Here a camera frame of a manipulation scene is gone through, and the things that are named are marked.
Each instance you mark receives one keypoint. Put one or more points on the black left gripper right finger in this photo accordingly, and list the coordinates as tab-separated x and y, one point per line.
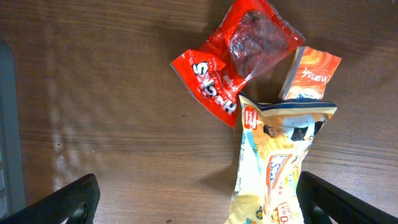
323	202

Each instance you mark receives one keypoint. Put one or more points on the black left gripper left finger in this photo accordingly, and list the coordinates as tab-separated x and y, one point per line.
74	203

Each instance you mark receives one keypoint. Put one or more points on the yellow snack bag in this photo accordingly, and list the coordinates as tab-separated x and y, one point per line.
275	140

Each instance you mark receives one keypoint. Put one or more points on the orange tissue pack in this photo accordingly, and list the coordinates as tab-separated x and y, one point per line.
309	74

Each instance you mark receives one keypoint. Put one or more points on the red snack bag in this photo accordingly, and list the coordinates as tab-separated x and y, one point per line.
251	39

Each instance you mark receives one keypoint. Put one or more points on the grey plastic lattice basket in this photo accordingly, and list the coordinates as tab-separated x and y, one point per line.
12	180

